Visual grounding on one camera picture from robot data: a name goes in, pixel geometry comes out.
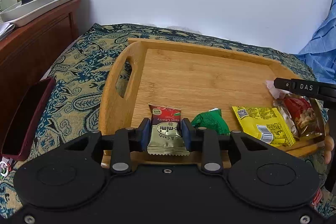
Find blue plaid shirt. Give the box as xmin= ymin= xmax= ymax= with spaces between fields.
xmin=298 ymin=1 xmax=336 ymax=86

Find person's right hand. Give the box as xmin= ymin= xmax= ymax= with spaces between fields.
xmin=323 ymin=135 xmax=335 ymax=165

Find cream and red candy packet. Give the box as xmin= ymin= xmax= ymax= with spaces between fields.
xmin=147 ymin=104 xmax=189 ymax=156

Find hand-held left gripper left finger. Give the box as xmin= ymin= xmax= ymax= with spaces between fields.
xmin=64 ymin=117 xmax=152 ymax=175

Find red gold nut packet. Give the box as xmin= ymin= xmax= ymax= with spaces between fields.
xmin=283 ymin=97 xmax=324 ymax=141

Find dark red zip pouch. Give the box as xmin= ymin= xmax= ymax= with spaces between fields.
xmin=0 ymin=77 xmax=56 ymax=161

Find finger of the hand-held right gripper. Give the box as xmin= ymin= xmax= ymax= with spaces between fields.
xmin=274 ymin=78 xmax=293 ymax=91

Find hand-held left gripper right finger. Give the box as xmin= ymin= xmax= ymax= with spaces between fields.
xmin=181 ymin=117 xmax=266 ymax=175

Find white serving tray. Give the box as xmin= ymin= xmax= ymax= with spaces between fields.
xmin=0 ymin=0 xmax=85 ymax=28

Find white papers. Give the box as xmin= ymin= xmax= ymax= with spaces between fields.
xmin=0 ymin=22 xmax=16 ymax=39

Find green snack packet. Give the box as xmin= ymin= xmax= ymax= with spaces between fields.
xmin=191 ymin=108 xmax=231 ymax=137

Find clear nougat bar packet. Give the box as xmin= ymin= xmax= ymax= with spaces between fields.
xmin=273 ymin=99 xmax=299 ymax=138

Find white snack packet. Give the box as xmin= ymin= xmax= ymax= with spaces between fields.
xmin=266 ymin=79 xmax=286 ymax=99

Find white cord keychain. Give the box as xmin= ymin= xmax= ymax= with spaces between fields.
xmin=0 ymin=158 xmax=11 ymax=178

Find yellow snack packet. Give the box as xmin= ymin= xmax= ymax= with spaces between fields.
xmin=231 ymin=106 xmax=296 ymax=147

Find wooden cabinet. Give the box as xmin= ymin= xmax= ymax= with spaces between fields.
xmin=0 ymin=0 xmax=82 ymax=135

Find wooden tray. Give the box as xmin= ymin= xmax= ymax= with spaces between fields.
xmin=99 ymin=38 xmax=327 ymax=165

